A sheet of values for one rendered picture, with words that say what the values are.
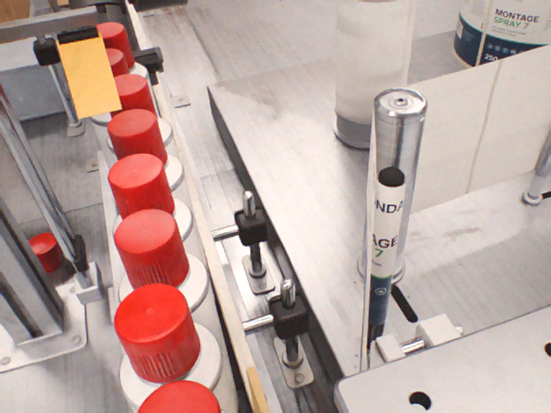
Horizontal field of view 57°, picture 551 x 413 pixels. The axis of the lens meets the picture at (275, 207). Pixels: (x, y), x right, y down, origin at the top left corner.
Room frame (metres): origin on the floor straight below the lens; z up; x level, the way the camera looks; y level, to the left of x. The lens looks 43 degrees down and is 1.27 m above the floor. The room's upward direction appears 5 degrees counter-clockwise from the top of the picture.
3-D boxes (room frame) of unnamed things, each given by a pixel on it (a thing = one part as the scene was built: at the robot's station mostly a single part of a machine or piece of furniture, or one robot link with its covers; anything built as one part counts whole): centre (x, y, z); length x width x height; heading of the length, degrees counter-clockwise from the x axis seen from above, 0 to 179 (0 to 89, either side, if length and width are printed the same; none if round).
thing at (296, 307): (0.25, 0.01, 0.89); 0.06 x 0.03 x 0.12; 105
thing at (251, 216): (0.36, 0.03, 0.89); 0.03 x 0.03 x 0.12; 15
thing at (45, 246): (0.41, 0.26, 0.85); 0.03 x 0.03 x 0.03
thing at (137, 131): (0.29, 0.09, 0.98); 0.05 x 0.05 x 0.20
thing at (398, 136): (0.31, -0.10, 0.97); 0.05 x 0.05 x 0.19
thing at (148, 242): (0.19, 0.07, 0.98); 0.05 x 0.05 x 0.20
